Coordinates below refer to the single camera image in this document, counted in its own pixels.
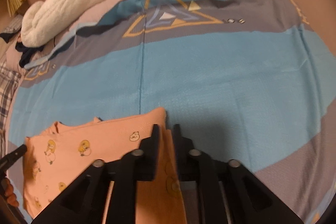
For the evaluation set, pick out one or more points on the person's left hand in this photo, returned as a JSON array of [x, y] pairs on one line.
[[10, 193]]

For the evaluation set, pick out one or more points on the blue striped cloth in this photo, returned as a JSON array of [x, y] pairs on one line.
[[11, 27]]

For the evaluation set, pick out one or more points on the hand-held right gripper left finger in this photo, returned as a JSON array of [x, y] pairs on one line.
[[153, 141]]

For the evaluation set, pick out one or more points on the blue grey striped duvet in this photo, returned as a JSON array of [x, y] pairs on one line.
[[210, 69]]

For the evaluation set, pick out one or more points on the pink cartoon print pajama top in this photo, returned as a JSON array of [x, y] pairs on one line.
[[105, 140]]

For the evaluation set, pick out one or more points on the white fluffy blanket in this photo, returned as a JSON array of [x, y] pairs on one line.
[[68, 1]]

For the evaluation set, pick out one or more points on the pinkish grey pillow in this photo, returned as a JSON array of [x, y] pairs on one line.
[[13, 58]]

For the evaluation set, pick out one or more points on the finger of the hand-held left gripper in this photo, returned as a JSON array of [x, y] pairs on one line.
[[17, 153]]

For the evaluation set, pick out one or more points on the plaid cloth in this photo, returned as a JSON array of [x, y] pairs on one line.
[[8, 92]]

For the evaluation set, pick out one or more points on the dark navy garment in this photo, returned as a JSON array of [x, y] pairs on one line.
[[27, 54]]

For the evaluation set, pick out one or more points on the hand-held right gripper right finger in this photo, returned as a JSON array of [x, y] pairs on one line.
[[178, 141]]

